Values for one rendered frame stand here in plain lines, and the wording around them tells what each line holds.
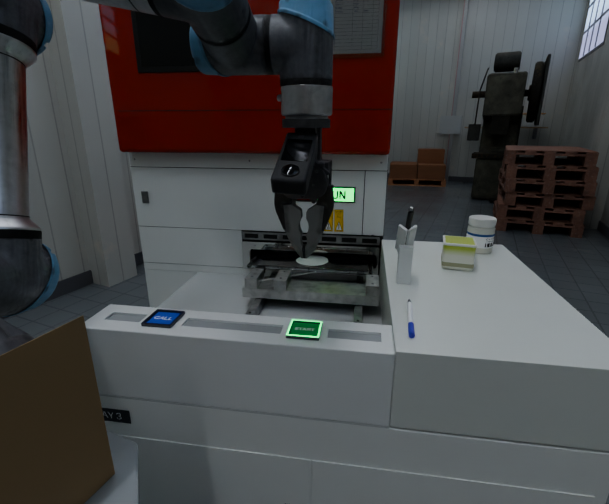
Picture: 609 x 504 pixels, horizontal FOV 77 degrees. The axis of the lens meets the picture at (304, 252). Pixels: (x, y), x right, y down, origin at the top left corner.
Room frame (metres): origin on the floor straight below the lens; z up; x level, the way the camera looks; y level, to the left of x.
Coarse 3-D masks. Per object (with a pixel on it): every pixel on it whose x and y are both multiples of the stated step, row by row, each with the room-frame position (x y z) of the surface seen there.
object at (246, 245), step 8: (248, 240) 1.20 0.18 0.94; (256, 240) 1.20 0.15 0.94; (248, 248) 1.18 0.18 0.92; (256, 248) 1.18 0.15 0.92; (264, 248) 1.18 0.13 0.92; (272, 248) 1.17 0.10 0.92; (280, 248) 1.17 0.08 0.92; (288, 248) 1.16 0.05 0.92; (320, 248) 1.15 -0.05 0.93; (328, 248) 1.14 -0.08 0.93; (336, 248) 1.14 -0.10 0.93; (344, 248) 1.14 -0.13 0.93; (352, 248) 1.13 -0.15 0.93; (360, 248) 1.13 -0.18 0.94; (368, 248) 1.13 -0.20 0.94; (376, 248) 1.12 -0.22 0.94; (248, 256) 1.19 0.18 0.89; (376, 272) 1.12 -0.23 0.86
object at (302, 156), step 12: (288, 144) 0.55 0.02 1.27; (300, 144) 0.55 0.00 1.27; (312, 144) 0.55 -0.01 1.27; (288, 156) 0.53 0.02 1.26; (300, 156) 0.52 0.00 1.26; (312, 156) 0.53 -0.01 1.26; (276, 168) 0.50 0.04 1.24; (288, 168) 0.49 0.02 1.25; (300, 168) 0.50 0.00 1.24; (312, 168) 0.53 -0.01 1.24; (276, 180) 0.48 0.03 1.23; (288, 180) 0.48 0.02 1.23; (300, 180) 0.48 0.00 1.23; (276, 192) 0.49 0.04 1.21; (288, 192) 0.49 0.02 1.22; (300, 192) 0.49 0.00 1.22
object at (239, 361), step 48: (96, 336) 0.59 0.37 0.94; (144, 336) 0.58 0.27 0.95; (192, 336) 0.57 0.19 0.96; (240, 336) 0.57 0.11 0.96; (336, 336) 0.57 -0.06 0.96; (384, 336) 0.57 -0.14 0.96; (144, 384) 0.58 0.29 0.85; (192, 384) 0.57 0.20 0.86; (240, 384) 0.55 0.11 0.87; (288, 384) 0.54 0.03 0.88; (336, 384) 0.53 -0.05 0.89; (384, 384) 0.52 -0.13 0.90
